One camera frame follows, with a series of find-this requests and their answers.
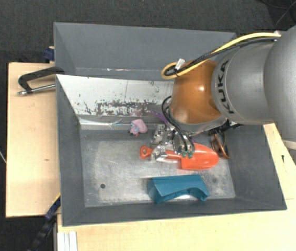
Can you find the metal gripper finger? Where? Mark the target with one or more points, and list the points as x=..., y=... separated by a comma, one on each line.
x=160, y=153
x=158, y=135

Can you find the purple thin strip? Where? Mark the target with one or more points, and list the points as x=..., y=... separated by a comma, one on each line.
x=161, y=117

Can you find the pink toy animal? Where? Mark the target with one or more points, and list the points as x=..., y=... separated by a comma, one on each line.
x=140, y=126

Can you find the orange toy shovel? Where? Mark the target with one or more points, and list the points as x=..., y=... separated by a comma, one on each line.
x=203, y=159

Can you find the teal blue plastic piece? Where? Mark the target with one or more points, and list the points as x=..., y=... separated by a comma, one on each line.
x=174, y=188

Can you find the grey metal bin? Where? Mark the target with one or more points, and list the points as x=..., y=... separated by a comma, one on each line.
x=116, y=166

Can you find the pale wood board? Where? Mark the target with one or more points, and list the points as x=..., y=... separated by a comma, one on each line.
x=31, y=145

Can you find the black cylinder on white bracket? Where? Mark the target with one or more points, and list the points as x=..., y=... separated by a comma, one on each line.
x=217, y=130

